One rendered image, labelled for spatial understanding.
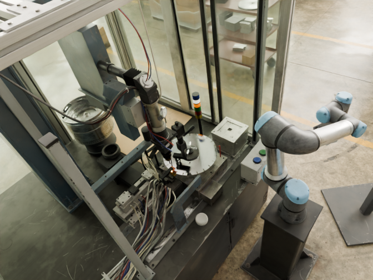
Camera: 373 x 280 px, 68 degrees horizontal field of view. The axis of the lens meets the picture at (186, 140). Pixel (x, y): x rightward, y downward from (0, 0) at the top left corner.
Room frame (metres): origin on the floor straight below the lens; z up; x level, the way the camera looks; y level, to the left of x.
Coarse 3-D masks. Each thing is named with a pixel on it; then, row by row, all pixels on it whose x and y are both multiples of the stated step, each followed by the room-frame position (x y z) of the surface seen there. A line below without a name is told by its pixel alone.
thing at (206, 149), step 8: (192, 136) 1.25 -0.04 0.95; (200, 136) 1.23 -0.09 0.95; (176, 144) 1.21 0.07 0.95; (192, 144) 1.18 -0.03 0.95; (200, 144) 1.16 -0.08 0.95; (208, 144) 1.15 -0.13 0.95; (176, 152) 1.14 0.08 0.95; (200, 152) 1.10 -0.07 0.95; (208, 152) 1.09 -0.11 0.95; (216, 152) 1.08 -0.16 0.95; (184, 160) 1.07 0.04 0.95; (192, 160) 1.06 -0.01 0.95; (200, 160) 1.04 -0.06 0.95; (208, 160) 1.03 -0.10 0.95; (168, 168) 1.03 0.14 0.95; (176, 168) 1.02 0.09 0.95; (184, 168) 1.01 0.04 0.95; (192, 168) 0.99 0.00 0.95; (200, 168) 0.98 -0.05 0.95; (208, 168) 0.97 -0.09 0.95
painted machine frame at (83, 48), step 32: (32, 0) 1.30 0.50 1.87; (96, 32) 1.26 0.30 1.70; (96, 64) 1.22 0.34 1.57; (0, 96) 1.08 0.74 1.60; (96, 96) 1.33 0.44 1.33; (128, 96) 1.02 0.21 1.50; (0, 128) 1.04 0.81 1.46; (32, 128) 1.08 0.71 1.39; (128, 128) 1.04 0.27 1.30; (32, 160) 1.05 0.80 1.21; (128, 160) 1.07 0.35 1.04; (64, 192) 1.07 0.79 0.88; (96, 192) 0.91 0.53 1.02
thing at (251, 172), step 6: (258, 144) 1.11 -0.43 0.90; (252, 150) 1.08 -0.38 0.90; (258, 150) 1.07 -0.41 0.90; (246, 156) 1.04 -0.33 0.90; (252, 156) 1.03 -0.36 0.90; (258, 156) 1.03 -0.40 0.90; (264, 156) 1.02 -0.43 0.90; (246, 162) 1.00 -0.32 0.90; (252, 162) 0.99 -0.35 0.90; (264, 162) 0.98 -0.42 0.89; (246, 168) 0.97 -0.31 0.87; (252, 168) 0.95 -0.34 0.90; (258, 168) 0.94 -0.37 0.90; (246, 174) 0.97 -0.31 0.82; (252, 174) 0.94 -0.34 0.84; (258, 174) 0.94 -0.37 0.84; (246, 180) 0.98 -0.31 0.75; (252, 180) 0.94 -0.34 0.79; (258, 180) 0.94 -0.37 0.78
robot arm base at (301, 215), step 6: (282, 204) 0.73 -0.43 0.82; (282, 210) 0.71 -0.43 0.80; (288, 210) 0.68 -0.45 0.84; (306, 210) 0.69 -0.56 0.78; (282, 216) 0.69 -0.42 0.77; (288, 216) 0.67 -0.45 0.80; (294, 216) 0.66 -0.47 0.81; (300, 216) 0.66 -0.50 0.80; (288, 222) 0.66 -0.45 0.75; (294, 222) 0.65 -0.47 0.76; (300, 222) 0.65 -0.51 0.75
